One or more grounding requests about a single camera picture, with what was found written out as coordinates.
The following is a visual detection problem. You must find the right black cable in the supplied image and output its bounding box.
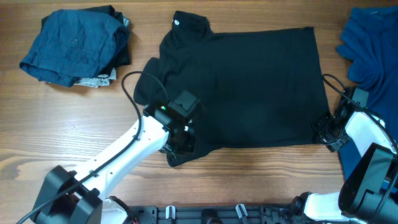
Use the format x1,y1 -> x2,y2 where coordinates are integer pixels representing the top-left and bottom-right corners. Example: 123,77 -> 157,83
321,73 -> 398,224

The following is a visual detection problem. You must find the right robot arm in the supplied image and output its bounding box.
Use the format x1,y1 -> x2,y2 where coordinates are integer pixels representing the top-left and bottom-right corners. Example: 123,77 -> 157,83
289,87 -> 397,224

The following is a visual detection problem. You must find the black cable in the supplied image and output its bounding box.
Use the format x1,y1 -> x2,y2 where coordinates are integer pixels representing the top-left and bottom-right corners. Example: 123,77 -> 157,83
321,73 -> 398,224
15,70 -> 170,224

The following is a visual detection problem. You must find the left white rail clip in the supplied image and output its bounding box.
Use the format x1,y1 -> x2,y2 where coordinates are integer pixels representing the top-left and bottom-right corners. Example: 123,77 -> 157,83
165,205 -> 176,220

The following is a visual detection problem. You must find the blue t-shirt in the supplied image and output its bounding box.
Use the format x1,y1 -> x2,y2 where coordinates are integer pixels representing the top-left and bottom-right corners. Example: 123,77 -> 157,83
335,6 -> 398,187

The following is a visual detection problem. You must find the left black cable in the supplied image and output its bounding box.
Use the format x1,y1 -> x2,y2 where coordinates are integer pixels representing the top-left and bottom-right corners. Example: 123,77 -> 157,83
15,70 -> 170,224

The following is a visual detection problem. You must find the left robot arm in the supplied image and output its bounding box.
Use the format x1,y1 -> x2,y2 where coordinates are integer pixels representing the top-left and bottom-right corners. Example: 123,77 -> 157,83
22,90 -> 200,223

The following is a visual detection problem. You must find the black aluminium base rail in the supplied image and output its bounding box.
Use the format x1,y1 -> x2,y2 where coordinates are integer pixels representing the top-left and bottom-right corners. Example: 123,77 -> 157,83
125,204 -> 312,224

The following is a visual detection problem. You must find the right white rail clip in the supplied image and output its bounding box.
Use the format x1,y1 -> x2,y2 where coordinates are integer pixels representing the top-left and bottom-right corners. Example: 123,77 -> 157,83
235,203 -> 248,219

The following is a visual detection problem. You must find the folded dark blue shirt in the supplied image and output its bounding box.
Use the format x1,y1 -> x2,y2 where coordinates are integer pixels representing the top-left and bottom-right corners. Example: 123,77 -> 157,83
19,9 -> 131,88

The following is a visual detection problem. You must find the black t-shirt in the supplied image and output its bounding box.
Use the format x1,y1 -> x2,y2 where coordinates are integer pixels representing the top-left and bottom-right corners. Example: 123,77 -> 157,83
134,11 -> 329,167

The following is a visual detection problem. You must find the white rail clip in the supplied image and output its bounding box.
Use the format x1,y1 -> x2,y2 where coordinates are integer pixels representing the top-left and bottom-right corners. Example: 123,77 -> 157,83
165,205 -> 176,220
235,203 -> 248,219

